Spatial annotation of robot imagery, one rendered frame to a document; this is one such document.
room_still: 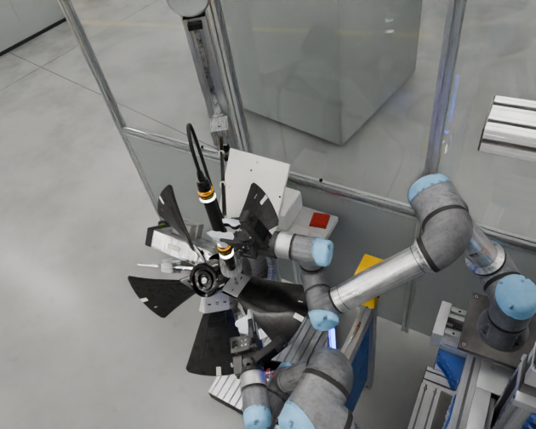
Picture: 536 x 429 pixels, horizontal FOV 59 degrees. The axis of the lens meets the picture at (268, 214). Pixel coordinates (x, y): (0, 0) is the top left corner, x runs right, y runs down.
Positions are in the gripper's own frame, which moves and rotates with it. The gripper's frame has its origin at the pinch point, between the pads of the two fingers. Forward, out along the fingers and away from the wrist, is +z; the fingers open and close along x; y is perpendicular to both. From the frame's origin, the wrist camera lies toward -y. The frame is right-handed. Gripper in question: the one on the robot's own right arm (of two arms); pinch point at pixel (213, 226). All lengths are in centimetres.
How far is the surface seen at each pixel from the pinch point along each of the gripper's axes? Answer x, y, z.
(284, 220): 51, 54, 1
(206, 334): -14.3, 43.1, 6.7
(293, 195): 64, 51, 0
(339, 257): 69, 99, -19
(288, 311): -5.0, 30.8, -21.9
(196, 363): -23, 51, 9
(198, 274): -2.2, 25.3, 10.6
